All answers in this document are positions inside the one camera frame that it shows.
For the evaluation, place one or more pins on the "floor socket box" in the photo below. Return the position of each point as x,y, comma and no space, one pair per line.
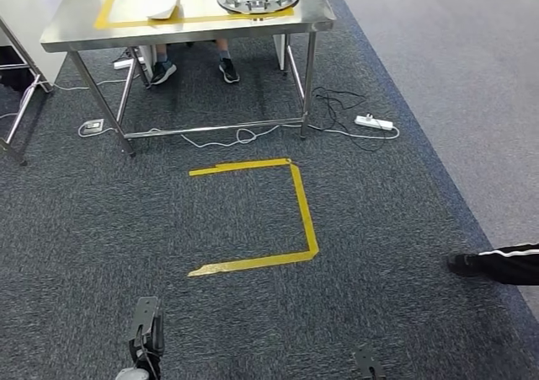
93,126

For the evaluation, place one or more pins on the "black bag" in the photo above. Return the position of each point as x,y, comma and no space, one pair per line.
16,70

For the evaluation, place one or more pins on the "white partition panel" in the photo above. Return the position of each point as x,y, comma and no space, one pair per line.
25,3

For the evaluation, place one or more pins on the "steel workbench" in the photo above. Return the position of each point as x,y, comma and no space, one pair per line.
75,26

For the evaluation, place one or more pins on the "white power strip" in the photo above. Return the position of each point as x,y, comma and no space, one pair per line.
124,63
372,122

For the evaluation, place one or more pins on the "person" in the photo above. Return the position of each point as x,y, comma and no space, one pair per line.
505,266
162,71

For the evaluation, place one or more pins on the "steel table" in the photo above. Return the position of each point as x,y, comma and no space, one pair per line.
25,101

